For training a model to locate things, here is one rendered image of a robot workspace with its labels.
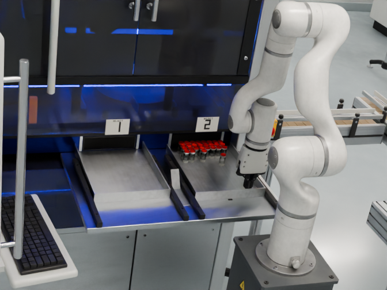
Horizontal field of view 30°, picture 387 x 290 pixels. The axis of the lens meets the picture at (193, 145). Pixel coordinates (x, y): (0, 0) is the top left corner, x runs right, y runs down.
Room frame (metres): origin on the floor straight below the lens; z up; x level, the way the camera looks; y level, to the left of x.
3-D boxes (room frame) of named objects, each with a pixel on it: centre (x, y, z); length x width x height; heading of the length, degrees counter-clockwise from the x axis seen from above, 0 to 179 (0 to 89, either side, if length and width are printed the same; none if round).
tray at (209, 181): (2.29, -0.09, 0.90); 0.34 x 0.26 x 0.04; 23
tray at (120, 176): (2.18, 0.24, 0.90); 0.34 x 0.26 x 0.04; 23
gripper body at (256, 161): (2.18, -0.21, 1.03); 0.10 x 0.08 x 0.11; 113
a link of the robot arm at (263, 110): (2.17, -0.21, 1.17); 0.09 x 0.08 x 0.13; 112
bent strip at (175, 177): (2.11, 0.02, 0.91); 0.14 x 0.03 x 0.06; 24
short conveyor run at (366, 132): (2.76, -0.46, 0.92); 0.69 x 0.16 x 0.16; 113
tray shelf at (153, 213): (2.18, 0.05, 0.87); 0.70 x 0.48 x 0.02; 113
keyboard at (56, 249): (1.85, 0.48, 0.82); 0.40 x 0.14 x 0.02; 31
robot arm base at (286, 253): (1.86, -0.34, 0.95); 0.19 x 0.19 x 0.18
